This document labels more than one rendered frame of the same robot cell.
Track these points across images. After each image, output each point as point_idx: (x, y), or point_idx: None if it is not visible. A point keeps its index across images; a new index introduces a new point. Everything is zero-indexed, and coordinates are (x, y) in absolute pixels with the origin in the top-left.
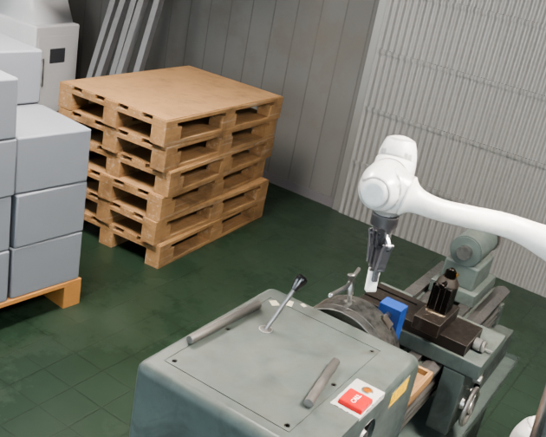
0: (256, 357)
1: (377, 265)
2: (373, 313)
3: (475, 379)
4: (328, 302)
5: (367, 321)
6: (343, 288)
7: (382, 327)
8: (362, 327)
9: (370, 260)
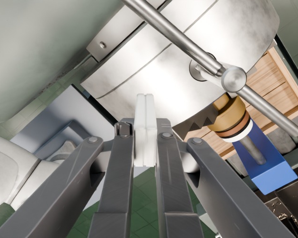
0: None
1: (75, 155)
2: (155, 109)
3: (197, 205)
4: (228, 14)
5: (126, 80)
6: (125, 1)
7: (128, 113)
8: (103, 61)
9: (164, 149)
